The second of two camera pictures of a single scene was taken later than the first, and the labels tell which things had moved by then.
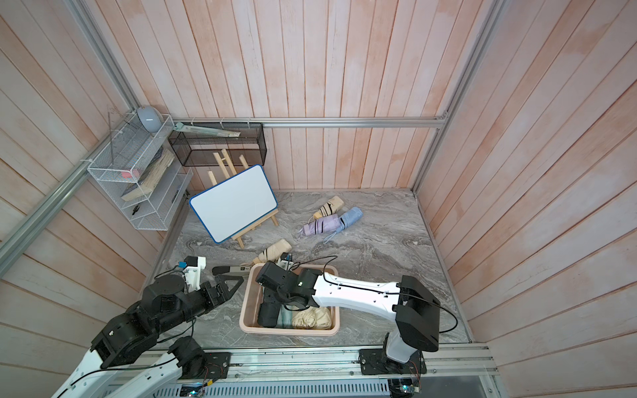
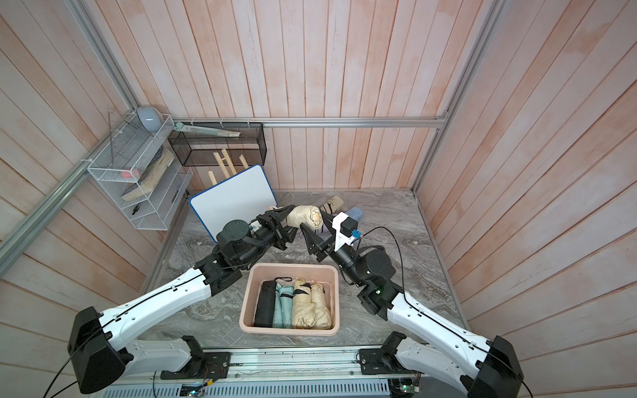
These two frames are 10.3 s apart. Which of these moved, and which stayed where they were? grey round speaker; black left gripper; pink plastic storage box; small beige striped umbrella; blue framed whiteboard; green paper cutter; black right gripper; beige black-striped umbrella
Moved: beige black-striped umbrella; black right gripper; black left gripper
Stayed: green paper cutter; blue framed whiteboard; pink plastic storage box; small beige striped umbrella; grey round speaker
